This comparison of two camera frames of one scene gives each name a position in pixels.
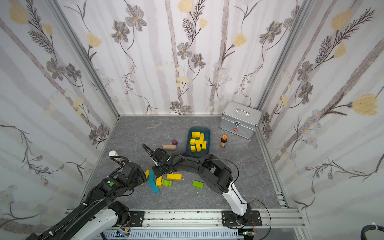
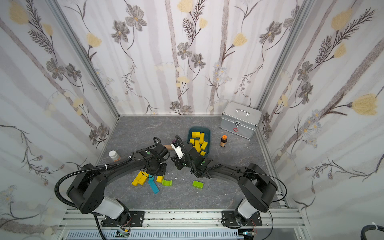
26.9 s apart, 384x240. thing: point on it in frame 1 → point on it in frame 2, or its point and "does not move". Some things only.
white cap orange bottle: [113, 153] does not move
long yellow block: [198, 145] does not move
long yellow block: [201, 138] does not move
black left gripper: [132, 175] → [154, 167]
